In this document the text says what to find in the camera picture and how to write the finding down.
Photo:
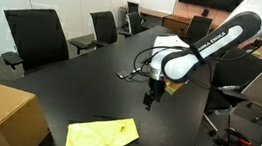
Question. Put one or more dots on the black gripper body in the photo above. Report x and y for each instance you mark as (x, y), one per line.
(157, 86)

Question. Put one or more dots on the black tripod stand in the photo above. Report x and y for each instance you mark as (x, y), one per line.
(231, 129)

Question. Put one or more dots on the tan taped wrist camera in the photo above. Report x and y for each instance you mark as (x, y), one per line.
(173, 87)

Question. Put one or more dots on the brown wooden cabinet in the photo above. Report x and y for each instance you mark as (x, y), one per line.
(174, 21)

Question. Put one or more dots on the black phone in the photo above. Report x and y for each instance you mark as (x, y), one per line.
(122, 74)

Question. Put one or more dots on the black white-frame office chair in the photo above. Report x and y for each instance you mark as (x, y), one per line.
(134, 23)
(238, 72)

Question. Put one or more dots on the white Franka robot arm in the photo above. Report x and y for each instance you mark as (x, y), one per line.
(208, 45)

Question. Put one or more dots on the yellow towel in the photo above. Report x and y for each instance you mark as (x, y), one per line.
(99, 136)

